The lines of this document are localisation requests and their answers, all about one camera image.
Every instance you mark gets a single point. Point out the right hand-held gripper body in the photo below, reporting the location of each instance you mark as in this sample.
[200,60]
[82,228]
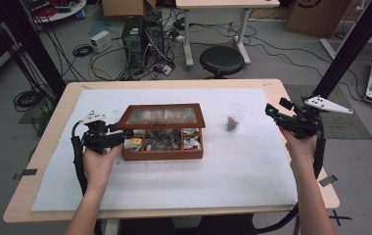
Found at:
[301,125]

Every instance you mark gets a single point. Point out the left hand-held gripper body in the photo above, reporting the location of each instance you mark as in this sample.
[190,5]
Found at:
[101,138]

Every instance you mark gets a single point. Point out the clear plastic cup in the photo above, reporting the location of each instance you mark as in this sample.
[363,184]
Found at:
[237,111]

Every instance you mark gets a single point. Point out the wooden box with glass lid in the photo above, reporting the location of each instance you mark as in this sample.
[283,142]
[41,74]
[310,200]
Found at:
[161,155]

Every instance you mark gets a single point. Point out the small brown dried lump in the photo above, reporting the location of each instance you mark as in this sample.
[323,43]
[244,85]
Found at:
[232,124]

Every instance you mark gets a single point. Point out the person's right hand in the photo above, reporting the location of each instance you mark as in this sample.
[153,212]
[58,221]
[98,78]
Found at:
[301,150]

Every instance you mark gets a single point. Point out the person's left hand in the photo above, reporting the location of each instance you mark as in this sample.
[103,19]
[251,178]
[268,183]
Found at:
[97,168]

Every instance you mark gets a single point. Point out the small yellow packet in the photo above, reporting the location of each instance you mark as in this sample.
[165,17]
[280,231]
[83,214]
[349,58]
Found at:
[136,141]

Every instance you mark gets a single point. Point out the heap of dark dried pieces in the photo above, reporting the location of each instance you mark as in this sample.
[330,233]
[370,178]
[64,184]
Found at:
[162,139]

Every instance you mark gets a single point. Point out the grey floor mat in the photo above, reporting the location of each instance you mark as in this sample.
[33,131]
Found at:
[347,125]

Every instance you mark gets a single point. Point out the black tape strip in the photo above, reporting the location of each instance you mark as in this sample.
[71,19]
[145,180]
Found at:
[25,173]
[328,180]

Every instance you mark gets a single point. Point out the white and red packets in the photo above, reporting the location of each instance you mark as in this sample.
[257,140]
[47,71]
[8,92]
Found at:
[192,143]

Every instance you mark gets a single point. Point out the black round stool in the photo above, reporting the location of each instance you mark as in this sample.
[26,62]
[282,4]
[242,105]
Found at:
[221,60]

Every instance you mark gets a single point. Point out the white power adapter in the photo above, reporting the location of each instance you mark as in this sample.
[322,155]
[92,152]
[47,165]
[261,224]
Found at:
[167,69]

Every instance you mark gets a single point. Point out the black computer tower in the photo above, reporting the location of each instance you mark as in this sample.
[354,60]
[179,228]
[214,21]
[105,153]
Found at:
[154,36]
[133,42]

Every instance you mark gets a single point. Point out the small white box device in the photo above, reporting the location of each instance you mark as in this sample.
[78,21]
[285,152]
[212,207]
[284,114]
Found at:
[101,40]

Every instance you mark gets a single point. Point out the large closed cardboard box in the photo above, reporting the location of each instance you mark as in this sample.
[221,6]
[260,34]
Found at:
[321,16]

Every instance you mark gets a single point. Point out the black tape cross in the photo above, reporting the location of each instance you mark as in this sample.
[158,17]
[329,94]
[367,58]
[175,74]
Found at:
[339,217]

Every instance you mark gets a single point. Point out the beige desk with white legs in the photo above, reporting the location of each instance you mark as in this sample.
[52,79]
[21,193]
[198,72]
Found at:
[226,3]

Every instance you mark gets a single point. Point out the open brown cardboard box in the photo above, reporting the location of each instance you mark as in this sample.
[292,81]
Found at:
[122,7]

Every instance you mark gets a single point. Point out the person's dark lap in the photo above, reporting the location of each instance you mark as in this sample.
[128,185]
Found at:
[207,226]

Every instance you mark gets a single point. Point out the round white table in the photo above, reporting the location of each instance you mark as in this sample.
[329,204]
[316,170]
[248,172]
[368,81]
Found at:
[60,15]

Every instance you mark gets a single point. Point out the black metal post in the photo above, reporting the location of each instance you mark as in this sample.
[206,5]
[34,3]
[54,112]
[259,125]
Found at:
[37,49]
[347,49]

